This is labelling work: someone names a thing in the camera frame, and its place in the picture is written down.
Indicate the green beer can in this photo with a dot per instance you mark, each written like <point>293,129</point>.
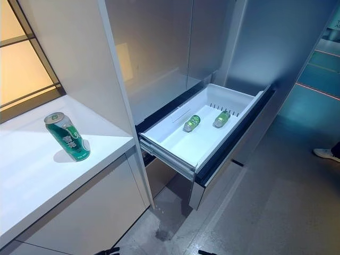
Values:
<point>69,138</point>

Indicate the white fridge drawer bin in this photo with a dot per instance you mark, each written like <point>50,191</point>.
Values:
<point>170,138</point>

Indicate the steel fridge body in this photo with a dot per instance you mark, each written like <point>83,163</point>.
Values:
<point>164,53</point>

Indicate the left green can in drawer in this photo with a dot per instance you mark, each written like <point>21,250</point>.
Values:
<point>191,123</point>

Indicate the green can in drawer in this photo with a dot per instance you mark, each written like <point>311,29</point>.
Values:
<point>191,123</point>
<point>221,118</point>

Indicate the right green can in drawer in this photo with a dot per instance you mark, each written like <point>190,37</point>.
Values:
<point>221,118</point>

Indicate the white counter cabinet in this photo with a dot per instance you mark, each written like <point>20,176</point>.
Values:
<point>79,202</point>

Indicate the tall beige cabinet panel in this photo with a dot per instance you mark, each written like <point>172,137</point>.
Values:
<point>79,53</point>

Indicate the white sneaker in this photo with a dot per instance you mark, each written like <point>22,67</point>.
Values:
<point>324,154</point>

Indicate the dark trouser leg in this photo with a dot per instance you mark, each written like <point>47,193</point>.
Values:
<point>336,148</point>

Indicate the backlit window with dark frame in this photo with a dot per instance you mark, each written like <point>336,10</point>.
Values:
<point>18,69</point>

